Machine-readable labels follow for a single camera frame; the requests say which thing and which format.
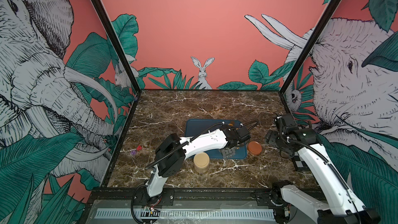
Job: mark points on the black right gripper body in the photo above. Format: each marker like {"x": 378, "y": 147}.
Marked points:
{"x": 277, "y": 140}

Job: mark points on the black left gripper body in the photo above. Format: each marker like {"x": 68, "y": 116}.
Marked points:
{"x": 228, "y": 154}

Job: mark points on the brown jar lid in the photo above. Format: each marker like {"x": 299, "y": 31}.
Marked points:
{"x": 254, "y": 148}

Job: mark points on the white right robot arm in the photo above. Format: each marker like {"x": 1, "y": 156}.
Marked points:
{"x": 342, "y": 206}

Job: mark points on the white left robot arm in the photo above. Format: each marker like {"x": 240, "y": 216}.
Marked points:
{"x": 171, "y": 154}

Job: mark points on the black white checkerboard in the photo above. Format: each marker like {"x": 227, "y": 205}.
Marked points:
{"x": 299, "y": 164}

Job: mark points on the teal rectangular tray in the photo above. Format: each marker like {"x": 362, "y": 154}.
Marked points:
{"x": 196, "y": 126}

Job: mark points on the small red purple object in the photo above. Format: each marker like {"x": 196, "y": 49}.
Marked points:
{"x": 134, "y": 151}

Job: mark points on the black cage frame post right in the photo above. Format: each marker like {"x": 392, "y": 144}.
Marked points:
{"x": 326, "y": 16}

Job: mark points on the black cage frame post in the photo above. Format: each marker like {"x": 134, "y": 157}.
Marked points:
{"x": 326, "y": 16}
{"x": 110, "y": 31}

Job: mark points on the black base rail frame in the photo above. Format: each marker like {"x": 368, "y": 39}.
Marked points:
{"x": 189, "y": 198}

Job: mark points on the white slotted cable duct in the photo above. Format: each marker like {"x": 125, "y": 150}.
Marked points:
{"x": 180, "y": 213}

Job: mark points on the black cage frame post left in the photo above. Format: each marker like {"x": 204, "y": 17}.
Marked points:
{"x": 110, "y": 31}

